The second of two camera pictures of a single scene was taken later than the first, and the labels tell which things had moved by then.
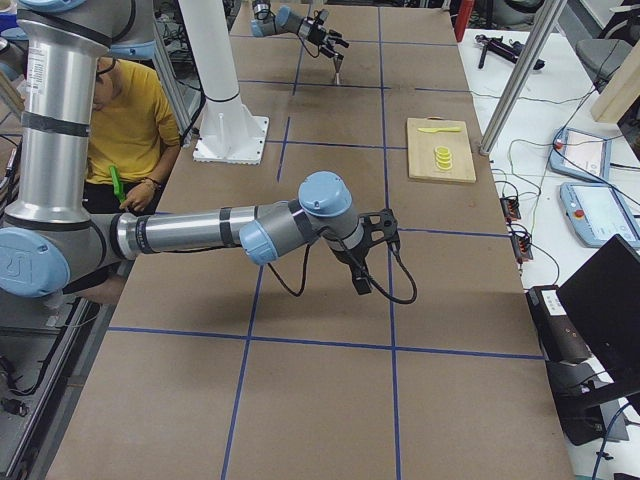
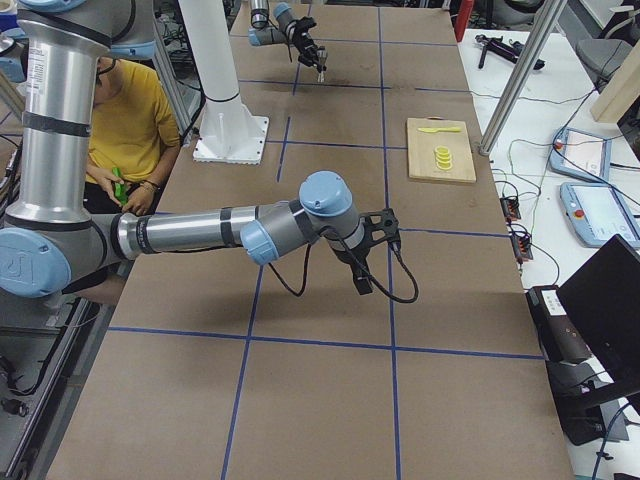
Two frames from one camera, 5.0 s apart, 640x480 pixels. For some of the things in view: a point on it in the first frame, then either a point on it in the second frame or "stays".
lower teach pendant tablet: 598,212 stays
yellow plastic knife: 440,129 stays
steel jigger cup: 337,64 -> 322,55
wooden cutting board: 440,150 stays
